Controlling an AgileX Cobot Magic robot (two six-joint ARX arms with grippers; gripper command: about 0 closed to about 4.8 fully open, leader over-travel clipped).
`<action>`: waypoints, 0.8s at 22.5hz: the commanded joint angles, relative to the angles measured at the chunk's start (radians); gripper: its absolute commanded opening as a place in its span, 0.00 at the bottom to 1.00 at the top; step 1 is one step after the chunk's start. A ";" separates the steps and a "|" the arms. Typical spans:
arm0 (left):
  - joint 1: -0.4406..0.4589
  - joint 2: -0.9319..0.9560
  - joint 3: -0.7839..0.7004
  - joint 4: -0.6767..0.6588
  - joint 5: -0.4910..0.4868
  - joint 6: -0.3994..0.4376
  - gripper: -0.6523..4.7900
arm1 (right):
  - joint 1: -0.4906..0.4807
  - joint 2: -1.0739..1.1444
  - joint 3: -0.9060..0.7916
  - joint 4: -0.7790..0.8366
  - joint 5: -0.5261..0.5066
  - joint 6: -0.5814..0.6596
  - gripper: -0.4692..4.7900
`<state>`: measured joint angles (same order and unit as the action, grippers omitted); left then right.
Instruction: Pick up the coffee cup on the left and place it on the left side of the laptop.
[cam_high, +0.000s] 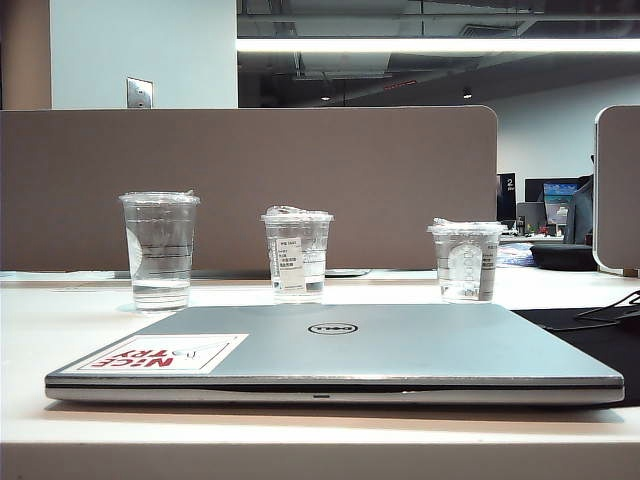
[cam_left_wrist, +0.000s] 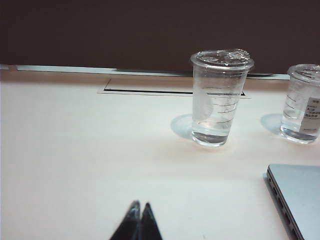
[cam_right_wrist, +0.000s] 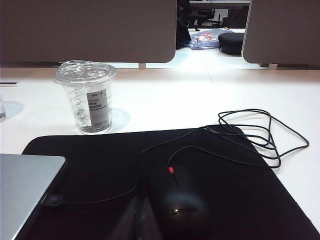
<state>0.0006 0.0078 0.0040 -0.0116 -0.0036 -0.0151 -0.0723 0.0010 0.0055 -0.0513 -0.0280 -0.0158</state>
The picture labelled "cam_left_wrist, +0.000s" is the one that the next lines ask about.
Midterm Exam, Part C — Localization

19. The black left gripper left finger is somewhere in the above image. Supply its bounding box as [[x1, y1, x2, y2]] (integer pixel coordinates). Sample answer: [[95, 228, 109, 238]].
[[109, 200, 141, 240]]

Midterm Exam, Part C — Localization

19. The white desk cable flap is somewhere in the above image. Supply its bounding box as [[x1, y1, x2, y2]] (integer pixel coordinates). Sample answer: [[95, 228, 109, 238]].
[[96, 78, 252, 99]]

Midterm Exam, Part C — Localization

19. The aluminium partition base rail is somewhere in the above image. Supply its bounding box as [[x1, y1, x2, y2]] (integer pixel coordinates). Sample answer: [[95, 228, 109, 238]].
[[0, 64, 291, 81]]

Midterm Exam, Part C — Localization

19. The clear plastic cup, white label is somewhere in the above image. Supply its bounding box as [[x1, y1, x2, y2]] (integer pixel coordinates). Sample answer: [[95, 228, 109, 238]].
[[279, 63, 320, 145]]

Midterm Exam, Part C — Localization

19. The silver Dell laptop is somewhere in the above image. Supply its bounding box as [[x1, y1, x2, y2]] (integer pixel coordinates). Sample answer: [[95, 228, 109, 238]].
[[266, 163, 320, 240]]

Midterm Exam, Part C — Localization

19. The clear plastic cup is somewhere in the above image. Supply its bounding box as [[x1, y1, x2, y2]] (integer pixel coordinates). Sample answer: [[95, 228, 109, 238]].
[[279, 63, 320, 145], [190, 48, 255, 148]]

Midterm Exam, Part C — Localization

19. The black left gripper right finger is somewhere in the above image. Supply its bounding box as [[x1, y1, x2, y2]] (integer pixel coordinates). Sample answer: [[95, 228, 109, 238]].
[[138, 202, 163, 240]]

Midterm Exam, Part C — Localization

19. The wide brown desk partition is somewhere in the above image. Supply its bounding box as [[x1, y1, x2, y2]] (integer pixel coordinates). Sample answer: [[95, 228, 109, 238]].
[[0, 0, 320, 76]]

